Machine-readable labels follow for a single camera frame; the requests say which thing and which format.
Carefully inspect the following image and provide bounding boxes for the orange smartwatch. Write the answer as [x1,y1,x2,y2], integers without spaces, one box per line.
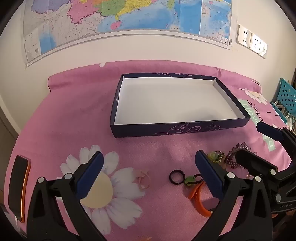
[188,181,216,218]

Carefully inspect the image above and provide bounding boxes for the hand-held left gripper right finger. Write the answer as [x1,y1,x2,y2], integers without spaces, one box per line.
[195,150,274,241]

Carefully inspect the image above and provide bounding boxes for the pink ring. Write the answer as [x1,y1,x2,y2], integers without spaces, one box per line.
[136,170,151,190]

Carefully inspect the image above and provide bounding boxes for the phone with orange case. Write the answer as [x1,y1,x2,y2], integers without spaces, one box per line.
[8,155,31,223]

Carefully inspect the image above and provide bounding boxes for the green pendant with black cord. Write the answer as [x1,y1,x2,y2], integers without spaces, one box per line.
[184,173,204,186]

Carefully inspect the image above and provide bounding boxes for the stacked papers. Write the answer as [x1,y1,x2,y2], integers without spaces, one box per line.
[271,101,296,135]

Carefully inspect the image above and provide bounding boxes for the wall map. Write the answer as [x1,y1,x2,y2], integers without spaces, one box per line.
[22,0,233,67]

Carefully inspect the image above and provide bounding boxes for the dark blue cardboard box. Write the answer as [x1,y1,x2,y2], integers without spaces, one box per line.
[110,73,251,138]

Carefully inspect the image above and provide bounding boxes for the white wall outlet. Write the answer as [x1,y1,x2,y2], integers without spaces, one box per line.
[258,42,268,57]
[250,33,262,53]
[236,24,252,48]

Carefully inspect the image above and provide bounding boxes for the purple beaded bracelet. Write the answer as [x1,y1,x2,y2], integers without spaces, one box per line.
[225,142,257,169]

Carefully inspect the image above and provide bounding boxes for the teal perforated basket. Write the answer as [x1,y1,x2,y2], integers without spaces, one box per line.
[272,77,296,121]

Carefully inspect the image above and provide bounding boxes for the green gem gold chain keyring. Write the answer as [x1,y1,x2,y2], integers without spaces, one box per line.
[215,150,226,163]

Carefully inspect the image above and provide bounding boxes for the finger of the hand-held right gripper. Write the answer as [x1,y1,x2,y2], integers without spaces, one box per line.
[235,148,278,184]
[257,122,296,160]

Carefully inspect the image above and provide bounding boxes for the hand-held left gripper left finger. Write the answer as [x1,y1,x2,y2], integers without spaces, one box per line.
[26,151,104,241]

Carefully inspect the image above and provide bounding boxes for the black ring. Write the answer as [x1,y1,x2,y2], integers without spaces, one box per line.
[169,171,186,184]

